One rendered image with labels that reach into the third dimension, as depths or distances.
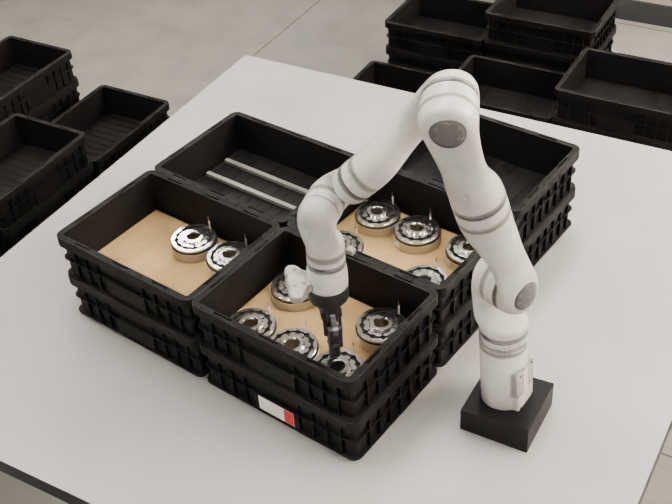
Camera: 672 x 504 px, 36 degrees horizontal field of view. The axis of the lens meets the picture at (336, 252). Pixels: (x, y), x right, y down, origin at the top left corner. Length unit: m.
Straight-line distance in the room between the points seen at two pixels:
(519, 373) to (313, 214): 0.53
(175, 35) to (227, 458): 3.31
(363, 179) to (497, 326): 0.42
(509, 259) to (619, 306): 0.65
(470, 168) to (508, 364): 0.49
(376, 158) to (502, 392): 0.59
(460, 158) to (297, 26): 3.53
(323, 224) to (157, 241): 0.74
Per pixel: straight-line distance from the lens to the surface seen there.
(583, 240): 2.55
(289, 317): 2.15
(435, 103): 1.54
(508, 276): 1.80
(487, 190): 1.65
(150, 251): 2.38
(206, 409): 2.17
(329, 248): 1.78
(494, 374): 1.99
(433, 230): 2.30
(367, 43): 4.88
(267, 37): 5.00
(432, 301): 2.02
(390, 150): 1.65
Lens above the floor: 2.28
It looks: 39 degrees down
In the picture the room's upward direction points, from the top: 4 degrees counter-clockwise
